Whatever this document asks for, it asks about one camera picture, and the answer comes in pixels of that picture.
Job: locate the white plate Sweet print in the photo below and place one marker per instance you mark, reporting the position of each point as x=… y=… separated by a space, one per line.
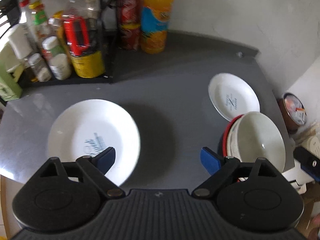
x=91 y=126

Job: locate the red drink can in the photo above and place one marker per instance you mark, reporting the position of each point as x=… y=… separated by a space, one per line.
x=128 y=11
x=130 y=35

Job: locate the white plate Bakery print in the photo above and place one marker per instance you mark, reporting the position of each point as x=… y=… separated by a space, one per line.
x=231 y=96

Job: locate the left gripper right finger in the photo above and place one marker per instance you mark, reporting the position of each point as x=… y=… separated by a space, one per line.
x=220 y=169

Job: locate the white pill jar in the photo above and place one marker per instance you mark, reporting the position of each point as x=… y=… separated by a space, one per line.
x=60 y=66

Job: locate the white cap oil sprayer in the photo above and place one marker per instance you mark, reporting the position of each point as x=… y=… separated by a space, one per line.
x=19 y=42

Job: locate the large soy sauce bottle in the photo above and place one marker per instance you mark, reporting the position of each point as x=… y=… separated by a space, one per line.
x=80 y=23

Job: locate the white electric kettle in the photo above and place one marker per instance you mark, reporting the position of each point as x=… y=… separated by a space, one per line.
x=306 y=169

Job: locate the red cap vinegar bottle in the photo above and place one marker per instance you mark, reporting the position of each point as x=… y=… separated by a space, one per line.
x=25 y=18

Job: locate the green label sauce bottle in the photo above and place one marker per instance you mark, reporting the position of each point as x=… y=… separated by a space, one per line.
x=41 y=28

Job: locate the green tissue box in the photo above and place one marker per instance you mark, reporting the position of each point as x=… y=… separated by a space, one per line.
x=11 y=72

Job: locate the small spice jar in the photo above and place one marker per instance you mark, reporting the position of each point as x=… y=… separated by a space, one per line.
x=39 y=67

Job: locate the red drink can upper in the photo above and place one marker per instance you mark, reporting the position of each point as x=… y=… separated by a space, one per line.
x=128 y=11

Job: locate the red drink can lower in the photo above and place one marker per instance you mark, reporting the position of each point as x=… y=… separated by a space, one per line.
x=130 y=35

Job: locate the orange juice bottle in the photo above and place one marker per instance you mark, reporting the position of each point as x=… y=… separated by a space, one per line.
x=154 y=23

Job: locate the pot with packets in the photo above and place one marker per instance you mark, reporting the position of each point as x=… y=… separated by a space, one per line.
x=293 y=112

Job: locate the white ceramic bowl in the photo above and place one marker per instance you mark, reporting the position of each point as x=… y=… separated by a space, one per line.
x=232 y=148
x=259 y=137

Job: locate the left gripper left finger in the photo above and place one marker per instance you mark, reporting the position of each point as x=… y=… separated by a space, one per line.
x=94 y=169

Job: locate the red and black bowl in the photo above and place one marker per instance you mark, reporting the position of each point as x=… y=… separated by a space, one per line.
x=222 y=147

